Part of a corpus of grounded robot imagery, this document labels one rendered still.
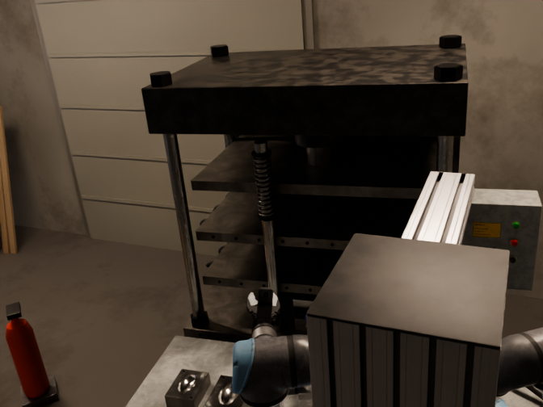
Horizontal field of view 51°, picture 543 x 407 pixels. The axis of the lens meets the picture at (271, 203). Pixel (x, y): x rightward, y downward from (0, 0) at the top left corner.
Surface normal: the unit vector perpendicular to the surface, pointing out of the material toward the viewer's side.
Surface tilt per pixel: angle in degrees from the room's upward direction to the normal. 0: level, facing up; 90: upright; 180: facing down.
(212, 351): 0
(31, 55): 90
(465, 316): 0
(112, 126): 90
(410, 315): 0
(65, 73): 90
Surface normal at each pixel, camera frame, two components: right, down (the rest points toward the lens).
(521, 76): -0.39, 0.40
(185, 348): -0.08, -0.91
